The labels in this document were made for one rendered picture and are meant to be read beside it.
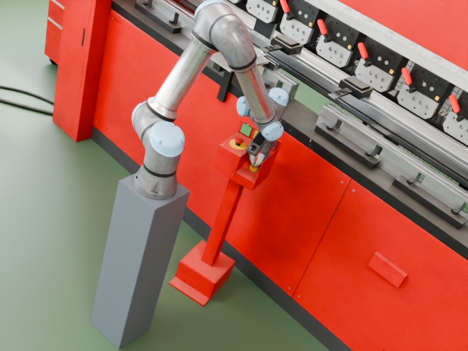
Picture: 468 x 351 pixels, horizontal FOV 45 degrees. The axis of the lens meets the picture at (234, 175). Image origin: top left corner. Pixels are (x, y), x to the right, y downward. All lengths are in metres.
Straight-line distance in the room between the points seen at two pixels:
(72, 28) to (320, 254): 1.78
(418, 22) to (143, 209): 1.18
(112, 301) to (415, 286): 1.19
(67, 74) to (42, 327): 1.50
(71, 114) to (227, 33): 1.84
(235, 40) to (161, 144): 0.40
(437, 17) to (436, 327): 1.17
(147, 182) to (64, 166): 1.41
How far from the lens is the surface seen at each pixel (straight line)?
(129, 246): 2.08
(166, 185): 1.92
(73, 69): 3.32
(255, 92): 1.87
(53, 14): 4.05
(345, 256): 2.47
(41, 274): 2.69
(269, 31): 2.58
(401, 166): 2.34
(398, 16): 2.23
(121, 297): 2.27
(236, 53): 1.76
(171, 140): 1.84
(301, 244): 2.58
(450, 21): 2.15
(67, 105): 3.45
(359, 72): 2.32
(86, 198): 3.09
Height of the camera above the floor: 2.00
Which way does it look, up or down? 35 degrees down
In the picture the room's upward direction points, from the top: 19 degrees clockwise
